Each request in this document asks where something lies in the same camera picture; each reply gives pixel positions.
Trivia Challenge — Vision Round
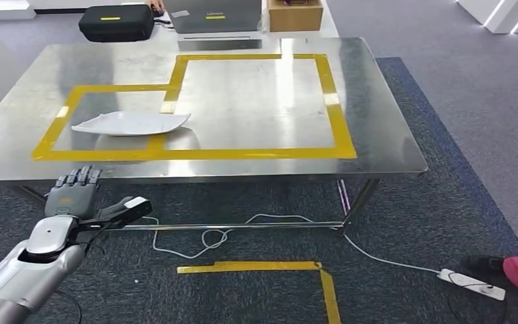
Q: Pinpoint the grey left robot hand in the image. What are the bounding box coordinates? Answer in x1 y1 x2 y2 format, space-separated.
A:
44 166 134 220

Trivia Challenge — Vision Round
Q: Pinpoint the white curved trim part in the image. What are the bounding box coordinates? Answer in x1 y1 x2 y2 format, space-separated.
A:
71 111 192 137

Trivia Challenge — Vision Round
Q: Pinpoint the stainless steel workbench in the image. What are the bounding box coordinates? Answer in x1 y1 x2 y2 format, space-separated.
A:
0 36 429 238

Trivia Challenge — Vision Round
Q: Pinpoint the black carry case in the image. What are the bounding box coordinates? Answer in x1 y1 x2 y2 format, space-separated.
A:
78 4 156 43

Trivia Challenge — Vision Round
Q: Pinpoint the white low block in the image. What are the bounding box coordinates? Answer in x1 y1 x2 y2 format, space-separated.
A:
0 0 36 21

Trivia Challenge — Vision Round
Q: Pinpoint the grey open laptop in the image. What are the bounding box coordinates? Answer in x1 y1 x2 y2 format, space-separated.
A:
164 0 264 51

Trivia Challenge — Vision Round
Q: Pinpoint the brown cardboard box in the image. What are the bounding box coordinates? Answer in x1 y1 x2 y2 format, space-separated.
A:
266 0 324 33

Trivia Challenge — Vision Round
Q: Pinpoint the white power strip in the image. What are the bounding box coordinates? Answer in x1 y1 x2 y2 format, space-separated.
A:
437 268 507 301

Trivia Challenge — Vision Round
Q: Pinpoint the purple cable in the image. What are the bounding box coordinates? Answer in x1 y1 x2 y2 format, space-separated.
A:
337 180 352 217

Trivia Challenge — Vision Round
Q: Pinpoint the white cable with charger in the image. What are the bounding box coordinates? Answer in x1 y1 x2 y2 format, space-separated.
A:
142 213 441 275

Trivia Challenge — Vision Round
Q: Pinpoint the white angular wall block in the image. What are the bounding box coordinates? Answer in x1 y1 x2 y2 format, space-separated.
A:
455 0 518 35

